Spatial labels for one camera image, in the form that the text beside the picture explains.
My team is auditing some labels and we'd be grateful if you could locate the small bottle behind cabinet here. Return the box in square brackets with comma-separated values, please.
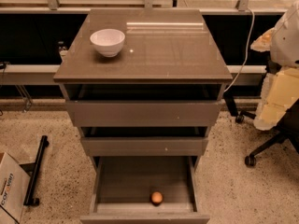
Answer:
[58, 41, 68, 60]

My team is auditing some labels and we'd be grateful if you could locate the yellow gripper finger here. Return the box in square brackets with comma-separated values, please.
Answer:
[250, 28, 275, 52]
[253, 68, 299, 131]

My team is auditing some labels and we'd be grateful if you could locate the grey top drawer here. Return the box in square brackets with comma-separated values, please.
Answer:
[65, 84, 221, 127]

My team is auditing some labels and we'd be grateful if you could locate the grey drawer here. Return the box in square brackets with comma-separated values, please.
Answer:
[65, 84, 221, 127]
[80, 156, 209, 224]
[81, 127, 208, 157]

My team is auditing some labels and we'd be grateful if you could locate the cardboard box with print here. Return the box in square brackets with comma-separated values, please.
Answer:
[0, 152, 30, 224]

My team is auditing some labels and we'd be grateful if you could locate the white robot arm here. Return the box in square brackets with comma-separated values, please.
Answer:
[250, 1, 299, 131]

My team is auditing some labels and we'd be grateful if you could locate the black office chair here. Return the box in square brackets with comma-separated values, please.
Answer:
[222, 54, 299, 168]

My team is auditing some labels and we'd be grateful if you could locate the grey middle drawer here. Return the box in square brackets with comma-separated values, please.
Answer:
[81, 127, 208, 157]

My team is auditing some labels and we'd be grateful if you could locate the grey drawer cabinet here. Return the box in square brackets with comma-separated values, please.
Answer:
[52, 8, 234, 173]

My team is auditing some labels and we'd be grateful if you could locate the white cable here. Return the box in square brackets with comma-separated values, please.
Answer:
[222, 7, 256, 93]

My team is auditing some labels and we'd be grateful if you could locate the orange fruit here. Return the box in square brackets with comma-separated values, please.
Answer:
[150, 191, 164, 205]

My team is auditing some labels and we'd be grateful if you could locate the grey bottom drawer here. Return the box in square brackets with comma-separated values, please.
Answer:
[80, 156, 209, 224]

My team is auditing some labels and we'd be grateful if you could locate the black metal bar stand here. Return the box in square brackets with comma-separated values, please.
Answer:
[21, 135, 49, 206]

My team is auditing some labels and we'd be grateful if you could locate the white ceramic bowl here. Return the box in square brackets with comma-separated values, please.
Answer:
[90, 29, 125, 57]

